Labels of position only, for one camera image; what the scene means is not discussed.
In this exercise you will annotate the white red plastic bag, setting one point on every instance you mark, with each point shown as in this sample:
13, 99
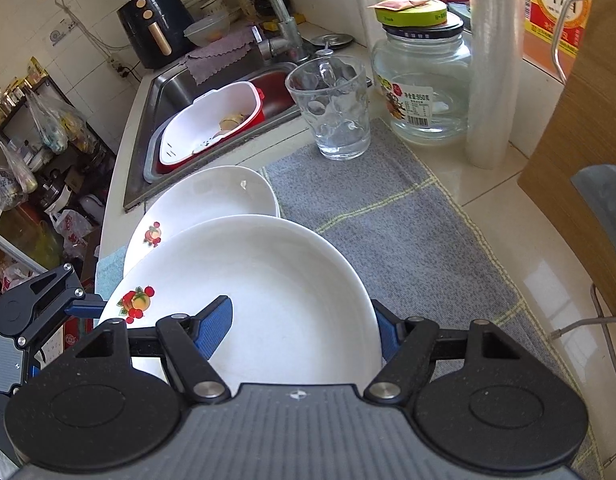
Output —
73, 230

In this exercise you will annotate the white colander basket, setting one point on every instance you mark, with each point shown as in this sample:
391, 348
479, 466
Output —
208, 115

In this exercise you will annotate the steel drain lid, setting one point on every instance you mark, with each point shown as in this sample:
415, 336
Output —
330, 40

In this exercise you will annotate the white fruit print plate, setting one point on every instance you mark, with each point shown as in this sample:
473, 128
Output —
213, 195
288, 285

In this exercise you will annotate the orange cooking wine jug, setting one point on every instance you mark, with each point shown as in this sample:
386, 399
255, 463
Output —
553, 5

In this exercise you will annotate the black metal storage shelf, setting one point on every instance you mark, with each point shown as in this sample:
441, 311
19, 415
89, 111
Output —
80, 114

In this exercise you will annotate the dark blue air fryer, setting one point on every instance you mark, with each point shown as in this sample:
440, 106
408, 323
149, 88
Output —
148, 25

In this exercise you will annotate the steel pot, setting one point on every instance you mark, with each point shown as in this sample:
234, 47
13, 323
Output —
53, 192

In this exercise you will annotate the steel sink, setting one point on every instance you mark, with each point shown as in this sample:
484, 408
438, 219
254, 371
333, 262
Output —
140, 150

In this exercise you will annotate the yellow-green round tin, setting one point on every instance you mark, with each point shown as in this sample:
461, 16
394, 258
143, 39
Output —
413, 15

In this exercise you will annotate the clear glass mug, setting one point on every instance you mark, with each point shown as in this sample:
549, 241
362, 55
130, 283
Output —
333, 110

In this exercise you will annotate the yellow packet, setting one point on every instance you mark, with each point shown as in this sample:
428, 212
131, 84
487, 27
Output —
38, 70

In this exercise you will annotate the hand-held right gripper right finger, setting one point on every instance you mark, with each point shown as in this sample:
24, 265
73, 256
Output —
385, 332

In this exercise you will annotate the white wall socket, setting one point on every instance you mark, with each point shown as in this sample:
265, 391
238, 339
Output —
117, 67

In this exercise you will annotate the clear plastic lidded container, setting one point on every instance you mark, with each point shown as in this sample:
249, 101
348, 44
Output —
205, 30

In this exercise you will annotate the purple rag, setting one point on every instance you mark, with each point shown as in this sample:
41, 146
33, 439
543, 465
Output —
218, 57

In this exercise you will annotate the steel faucet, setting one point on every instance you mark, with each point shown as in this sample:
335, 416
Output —
288, 30

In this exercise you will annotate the wooden cutting board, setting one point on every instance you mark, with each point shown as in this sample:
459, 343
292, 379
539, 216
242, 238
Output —
588, 110

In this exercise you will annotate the grey blue checked cloth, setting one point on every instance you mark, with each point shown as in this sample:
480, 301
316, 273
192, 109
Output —
388, 235

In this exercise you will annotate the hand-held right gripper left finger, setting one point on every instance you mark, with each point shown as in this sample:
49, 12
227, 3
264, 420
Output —
213, 327

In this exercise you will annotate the large glass jar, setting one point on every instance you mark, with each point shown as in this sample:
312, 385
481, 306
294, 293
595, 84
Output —
423, 90

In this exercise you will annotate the small red packet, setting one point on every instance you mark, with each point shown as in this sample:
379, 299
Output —
395, 4

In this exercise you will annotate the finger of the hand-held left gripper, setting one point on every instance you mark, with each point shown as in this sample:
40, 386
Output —
88, 306

